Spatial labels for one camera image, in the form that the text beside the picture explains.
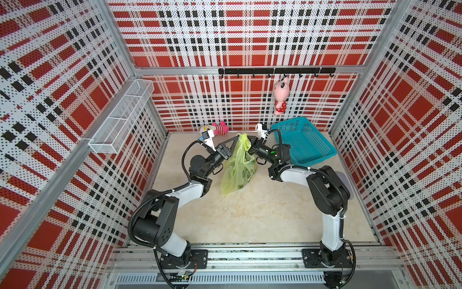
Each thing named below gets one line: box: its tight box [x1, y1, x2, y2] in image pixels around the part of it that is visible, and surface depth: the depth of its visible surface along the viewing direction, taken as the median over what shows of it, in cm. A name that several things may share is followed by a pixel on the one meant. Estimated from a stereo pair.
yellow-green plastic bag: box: [220, 133, 258, 196], surface depth 80 cm
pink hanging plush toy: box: [271, 75, 290, 117], surface depth 95 cm
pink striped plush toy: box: [211, 121, 230, 137], surface depth 117 cm
